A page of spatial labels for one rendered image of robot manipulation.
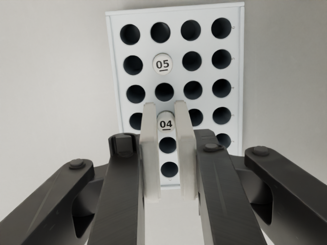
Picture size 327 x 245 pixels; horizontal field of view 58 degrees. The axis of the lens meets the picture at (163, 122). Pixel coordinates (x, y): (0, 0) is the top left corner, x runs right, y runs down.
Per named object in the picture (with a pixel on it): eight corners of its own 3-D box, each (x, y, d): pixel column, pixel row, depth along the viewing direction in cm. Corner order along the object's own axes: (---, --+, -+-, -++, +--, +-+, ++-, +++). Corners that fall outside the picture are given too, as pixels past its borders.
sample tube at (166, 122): (173, 113, 23) (176, 133, 19) (157, 114, 23) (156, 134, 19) (172, 98, 23) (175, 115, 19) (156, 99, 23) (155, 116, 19)
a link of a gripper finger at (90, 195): (142, 213, 11) (65, 219, 11) (145, 158, 16) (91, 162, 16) (139, 178, 11) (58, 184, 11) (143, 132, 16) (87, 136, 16)
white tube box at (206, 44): (229, 162, 25) (241, 185, 21) (131, 168, 25) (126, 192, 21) (230, 5, 21) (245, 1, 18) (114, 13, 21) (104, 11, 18)
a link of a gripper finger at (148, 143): (161, 203, 13) (144, 204, 13) (158, 144, 20) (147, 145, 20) (156, 141, 12) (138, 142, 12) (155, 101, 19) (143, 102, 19)
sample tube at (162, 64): (171, 64, 22) (174, 74, 18) (154, 67, 22) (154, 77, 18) (169, 48, 22) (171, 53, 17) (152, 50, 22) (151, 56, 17)
